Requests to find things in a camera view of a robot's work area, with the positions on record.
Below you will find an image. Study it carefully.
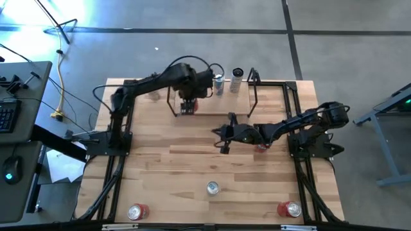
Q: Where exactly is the black keyboard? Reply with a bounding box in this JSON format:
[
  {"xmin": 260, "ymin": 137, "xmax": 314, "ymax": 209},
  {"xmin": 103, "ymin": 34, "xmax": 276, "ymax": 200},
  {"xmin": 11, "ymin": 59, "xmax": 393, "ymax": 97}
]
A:
[{"xmin": 0, "ymin": 99, "xmax": 22, "ymax": 134}]

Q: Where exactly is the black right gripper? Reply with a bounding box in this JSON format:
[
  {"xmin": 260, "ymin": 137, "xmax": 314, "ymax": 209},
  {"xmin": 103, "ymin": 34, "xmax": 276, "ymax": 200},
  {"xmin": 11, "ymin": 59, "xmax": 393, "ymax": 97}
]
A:
[{"xmin": 211, "ymin": 112, "xmax": 259, "ymax": 154}]

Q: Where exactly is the black aluminium table frame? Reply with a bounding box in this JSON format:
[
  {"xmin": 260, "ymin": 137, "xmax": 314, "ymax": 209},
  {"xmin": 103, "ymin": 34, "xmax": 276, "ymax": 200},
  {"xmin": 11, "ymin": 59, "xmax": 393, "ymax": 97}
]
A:
[{"xmin": 75, "ymin": 78, "xmax": 346, "ymax": 225}]

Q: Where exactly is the black computer mouse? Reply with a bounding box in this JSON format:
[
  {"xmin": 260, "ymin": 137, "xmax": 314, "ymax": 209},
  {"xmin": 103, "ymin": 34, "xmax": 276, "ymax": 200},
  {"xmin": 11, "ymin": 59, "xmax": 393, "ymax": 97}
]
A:
[{"xmin": 2, "ymin": 155, "xmax": 24, "ymax": 185}]

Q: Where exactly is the black floor stand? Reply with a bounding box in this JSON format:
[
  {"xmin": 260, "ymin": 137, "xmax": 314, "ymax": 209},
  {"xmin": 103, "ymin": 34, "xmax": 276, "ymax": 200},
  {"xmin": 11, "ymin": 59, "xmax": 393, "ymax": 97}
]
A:
[{"xmin": 33, "ymin": 0, "xmax": 79, "ymax": 45}]

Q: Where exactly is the blue silver Red Bull can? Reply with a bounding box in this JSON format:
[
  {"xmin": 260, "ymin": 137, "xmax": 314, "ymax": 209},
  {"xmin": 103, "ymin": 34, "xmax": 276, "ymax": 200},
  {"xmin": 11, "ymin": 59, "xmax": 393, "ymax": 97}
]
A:
[
  {"xmin": 206, "ymin": 180, "xmax": 221, "ymax": 196},
  {"xmin": 213, "ymin": 73, "xmax": 225, "ymax": 96}
]

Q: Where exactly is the grey desk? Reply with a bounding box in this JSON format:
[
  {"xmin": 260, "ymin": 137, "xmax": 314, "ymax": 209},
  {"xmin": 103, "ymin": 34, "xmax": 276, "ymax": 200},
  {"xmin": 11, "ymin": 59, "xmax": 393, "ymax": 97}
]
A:
[{"xmin": 0, "ymin": 60, "xmax": 53, "ymax": 224}]

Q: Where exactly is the black desk clamp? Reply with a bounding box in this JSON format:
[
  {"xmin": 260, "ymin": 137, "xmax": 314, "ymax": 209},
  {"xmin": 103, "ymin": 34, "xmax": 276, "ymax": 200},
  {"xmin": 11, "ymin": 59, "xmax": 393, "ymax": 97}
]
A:
[{"xmin": 0, "ymin": 72, "xmax": 42, "ymax": 96}]

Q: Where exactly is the black desk foot bar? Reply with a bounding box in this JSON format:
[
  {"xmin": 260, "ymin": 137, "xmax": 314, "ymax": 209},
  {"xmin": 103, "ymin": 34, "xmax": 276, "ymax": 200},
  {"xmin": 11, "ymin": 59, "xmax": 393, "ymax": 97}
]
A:
[{"xmin": 30, "ymin": 124, "xmax": 89, "ymax": 163}]

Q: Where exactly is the white paper sheet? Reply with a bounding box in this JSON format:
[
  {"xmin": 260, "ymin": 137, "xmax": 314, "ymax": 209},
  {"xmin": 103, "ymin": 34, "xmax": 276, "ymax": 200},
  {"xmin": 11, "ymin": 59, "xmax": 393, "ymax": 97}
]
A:
[{"xmin": 46, "ymin": 149, "xmax": 86, "ymax": 184}]

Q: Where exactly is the silver metal bracket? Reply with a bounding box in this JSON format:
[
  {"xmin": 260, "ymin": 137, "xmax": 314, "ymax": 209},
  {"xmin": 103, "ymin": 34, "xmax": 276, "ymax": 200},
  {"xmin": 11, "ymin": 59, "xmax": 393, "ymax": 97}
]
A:
[
  {"xmin": 281, "ymin": 224, "xmax": 318, "ymax": 231},
  {"xmin": 101, "ymin": 223, "xmax": 139, "ymax": 231}
]

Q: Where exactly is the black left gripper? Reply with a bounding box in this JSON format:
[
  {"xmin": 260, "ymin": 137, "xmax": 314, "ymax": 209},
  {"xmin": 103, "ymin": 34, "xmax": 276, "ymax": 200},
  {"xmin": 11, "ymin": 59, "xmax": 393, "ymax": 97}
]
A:
[{"xmin": 179, "ymin": 83, "xmax": 213, "ymax": 116}]

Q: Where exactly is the wooden shelf black metal frame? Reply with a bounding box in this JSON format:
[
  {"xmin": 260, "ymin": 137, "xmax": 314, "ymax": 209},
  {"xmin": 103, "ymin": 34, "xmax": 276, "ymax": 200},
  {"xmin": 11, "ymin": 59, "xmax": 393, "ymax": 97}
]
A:
[{"xmin": 166, "ymin": 66, "xmax": 261, "ymax": 118}]

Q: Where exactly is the blue-grey metal table frame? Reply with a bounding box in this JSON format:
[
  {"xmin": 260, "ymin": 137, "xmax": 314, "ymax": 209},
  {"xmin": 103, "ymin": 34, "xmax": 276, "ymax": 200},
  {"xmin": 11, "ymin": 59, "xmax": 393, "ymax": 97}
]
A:
[{"xmin": 353, "ymin": 82, "xmax": 411, "ymax": 187}]

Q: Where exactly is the yellow power cable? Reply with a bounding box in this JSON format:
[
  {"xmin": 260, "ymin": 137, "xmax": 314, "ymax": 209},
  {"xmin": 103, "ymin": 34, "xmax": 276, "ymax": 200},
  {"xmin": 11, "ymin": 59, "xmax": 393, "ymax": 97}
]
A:
[{"xmin": 49, "ymin": 28, "xmax": 65, "ymax": 121}]

